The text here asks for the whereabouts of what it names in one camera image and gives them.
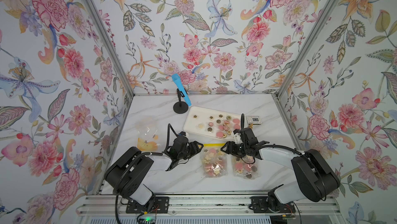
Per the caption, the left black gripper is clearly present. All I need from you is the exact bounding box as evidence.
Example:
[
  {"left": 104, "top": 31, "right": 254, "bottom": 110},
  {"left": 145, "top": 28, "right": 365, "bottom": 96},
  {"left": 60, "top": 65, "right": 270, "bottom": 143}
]
[{"left": 177, "top": 140, "right": 205, "bottom": 161}]

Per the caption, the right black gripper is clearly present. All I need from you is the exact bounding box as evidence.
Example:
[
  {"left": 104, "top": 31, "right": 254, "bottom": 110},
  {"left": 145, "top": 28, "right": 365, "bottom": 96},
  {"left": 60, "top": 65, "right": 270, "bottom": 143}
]
[{"left": 220, "top": 141, "right": 249, "bottom": 156}]

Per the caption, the ziploc bag of cookies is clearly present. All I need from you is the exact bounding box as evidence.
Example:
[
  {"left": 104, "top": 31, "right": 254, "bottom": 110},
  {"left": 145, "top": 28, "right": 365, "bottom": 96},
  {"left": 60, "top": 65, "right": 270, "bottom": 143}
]
[
  {"left": 232, "top": 156, "right": 258, "bottom": 179},
  {"left": 201, "top": 143, "right": 227, "bottom": 178}
]

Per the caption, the ziploc bag yellow duck print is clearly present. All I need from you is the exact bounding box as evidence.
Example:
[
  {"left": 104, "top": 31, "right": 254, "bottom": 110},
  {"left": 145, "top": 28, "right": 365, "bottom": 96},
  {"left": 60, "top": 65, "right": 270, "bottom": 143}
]
[{"left": 136, "top": 116, "right": 160, "bottom": 152}]

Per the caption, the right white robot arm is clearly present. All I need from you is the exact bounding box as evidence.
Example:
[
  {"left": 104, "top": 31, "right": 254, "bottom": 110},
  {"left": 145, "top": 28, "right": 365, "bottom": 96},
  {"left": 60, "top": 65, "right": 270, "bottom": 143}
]
[{"left": 221, "top": 128, "right": 341, "bottom": 204}]

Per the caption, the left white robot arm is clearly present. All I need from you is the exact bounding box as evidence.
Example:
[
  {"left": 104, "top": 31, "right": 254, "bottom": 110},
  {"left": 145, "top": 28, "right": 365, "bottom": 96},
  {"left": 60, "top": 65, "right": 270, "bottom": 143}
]
[{"left": 104, "top": 134, "right": 204, "bottom": 208}]

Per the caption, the pile of poured cookies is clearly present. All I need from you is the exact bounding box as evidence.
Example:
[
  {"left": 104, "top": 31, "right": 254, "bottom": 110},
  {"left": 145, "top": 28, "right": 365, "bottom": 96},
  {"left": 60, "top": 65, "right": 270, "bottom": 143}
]
[{"left": 205, "top": 114, "right": 241, "bottom": 139}]

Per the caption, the white rectangular tray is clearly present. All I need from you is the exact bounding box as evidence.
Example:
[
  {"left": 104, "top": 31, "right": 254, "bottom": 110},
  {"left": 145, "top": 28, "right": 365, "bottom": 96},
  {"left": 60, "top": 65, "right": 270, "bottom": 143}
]
[{"left": 184, "top": 107, "right": 242, "bottom": 141}]

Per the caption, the small QR code box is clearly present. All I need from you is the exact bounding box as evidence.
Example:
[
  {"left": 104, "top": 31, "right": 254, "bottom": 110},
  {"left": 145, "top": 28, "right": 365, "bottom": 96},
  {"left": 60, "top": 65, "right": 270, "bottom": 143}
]
[{"left": 246, "top": 116, "right": 262, "bottom": 125}]

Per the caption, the black microphone stand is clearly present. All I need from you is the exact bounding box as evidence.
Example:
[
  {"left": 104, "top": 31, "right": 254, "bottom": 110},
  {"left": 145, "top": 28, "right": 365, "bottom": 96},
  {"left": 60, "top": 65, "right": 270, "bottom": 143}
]
[{"left": 173, "top": 89, "right": 189, "bottom": 114}]

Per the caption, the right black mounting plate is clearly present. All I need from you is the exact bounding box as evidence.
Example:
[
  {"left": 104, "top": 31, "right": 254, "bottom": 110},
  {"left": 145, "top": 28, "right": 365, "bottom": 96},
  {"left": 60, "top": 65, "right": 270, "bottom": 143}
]
[{"left": 248, "top": 196, "right": 296, "bottom": 214}]

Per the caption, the black mounting plate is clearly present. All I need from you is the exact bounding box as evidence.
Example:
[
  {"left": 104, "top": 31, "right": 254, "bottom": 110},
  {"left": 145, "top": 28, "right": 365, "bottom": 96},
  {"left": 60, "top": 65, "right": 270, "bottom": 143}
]
[
  {"left": 126, "top": 196, "right": 170, "bottom": 214},
  {"left": 248, "top": 196, "right": 296, "bottom": 214}
]

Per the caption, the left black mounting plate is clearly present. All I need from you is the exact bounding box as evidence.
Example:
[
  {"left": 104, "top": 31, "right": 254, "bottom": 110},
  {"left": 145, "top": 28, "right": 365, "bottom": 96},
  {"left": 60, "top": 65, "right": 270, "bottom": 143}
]
[{"left": 126, "top": 196, "right": 170, "bottom": 214}]

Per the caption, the blue microphone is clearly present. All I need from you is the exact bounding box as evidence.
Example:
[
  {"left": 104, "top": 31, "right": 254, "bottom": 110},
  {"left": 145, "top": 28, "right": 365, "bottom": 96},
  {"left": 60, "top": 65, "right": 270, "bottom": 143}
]
[{"left": 171, "top": 73, "right": 192, "bottom": 107}]

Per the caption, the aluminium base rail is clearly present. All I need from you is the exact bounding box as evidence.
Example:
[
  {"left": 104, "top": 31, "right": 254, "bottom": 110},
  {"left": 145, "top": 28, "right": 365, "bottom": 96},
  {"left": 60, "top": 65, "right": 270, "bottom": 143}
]
[{"left": 77, "top": 192, "right": 341, "bottom": 217}]

